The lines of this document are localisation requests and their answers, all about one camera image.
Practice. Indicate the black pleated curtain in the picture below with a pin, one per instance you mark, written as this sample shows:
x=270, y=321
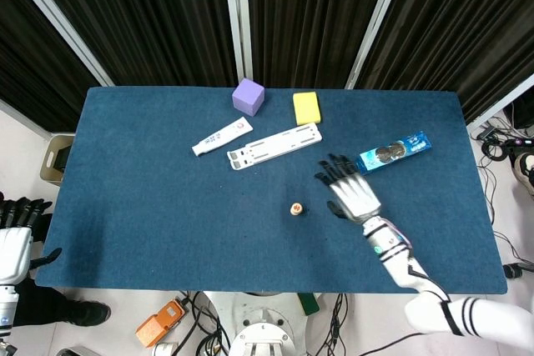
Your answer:
x=146, y=18
x=308, y=18
x=459, y=31
x=37, y=72

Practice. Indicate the yellow sponge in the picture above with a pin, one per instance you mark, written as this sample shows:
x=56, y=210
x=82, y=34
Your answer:
x=307, y=108

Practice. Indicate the white toothpaste tube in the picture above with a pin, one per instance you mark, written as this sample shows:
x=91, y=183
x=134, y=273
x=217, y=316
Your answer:
x=221, y=137

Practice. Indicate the beige plastic bin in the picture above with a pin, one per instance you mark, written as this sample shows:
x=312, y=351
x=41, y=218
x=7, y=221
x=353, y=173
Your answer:
x=46, y=160

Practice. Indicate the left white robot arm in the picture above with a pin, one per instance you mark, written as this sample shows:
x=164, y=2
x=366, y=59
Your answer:
x=8, y=310

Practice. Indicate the blue cookie pack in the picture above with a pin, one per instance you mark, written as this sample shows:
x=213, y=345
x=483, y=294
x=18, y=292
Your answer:
x=396, y=151

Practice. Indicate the white frame post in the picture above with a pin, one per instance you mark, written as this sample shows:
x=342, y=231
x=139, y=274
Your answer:
x=58, y=22
x=25, y=120
x=500, y=101
x=381, y=18
x=238, y=18

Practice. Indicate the blue table cloth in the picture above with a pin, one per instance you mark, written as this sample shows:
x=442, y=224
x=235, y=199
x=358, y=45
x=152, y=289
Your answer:
x=167, y=206

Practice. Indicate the green block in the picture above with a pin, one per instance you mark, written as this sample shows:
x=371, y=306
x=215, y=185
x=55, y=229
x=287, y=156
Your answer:
x=309, y=305

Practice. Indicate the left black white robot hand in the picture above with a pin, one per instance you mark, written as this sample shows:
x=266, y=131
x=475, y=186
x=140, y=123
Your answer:
x=14, y=252

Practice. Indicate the white cylinder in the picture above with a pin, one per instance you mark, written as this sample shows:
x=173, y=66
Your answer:
x=166, y=349

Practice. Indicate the orange foot pedal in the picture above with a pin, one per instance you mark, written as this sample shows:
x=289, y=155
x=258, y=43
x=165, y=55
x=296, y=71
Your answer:
x=160, y=322

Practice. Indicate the white plastic folding stand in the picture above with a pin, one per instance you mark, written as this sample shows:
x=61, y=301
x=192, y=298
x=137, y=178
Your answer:
x=275, y=145

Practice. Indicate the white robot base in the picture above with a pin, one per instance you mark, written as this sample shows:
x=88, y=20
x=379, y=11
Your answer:
x=258, y=310

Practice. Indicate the purple foam cube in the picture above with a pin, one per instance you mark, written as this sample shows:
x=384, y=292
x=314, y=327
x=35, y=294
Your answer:
x=248, y=97

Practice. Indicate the beige sneaker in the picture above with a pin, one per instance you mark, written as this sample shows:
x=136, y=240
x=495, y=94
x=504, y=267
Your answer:
x=526, y=172

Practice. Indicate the black shoe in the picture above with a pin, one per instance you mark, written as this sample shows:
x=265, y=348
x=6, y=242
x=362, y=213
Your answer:
x=89, y=314

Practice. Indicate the black cylindrical device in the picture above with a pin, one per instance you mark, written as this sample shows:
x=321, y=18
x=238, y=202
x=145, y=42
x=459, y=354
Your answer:
x=513, y=270

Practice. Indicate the black trouser leg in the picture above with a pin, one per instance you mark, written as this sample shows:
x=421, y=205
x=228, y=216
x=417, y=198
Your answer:
x=41, y=302

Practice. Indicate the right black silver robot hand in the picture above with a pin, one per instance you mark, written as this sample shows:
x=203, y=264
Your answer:
x=356, y=199

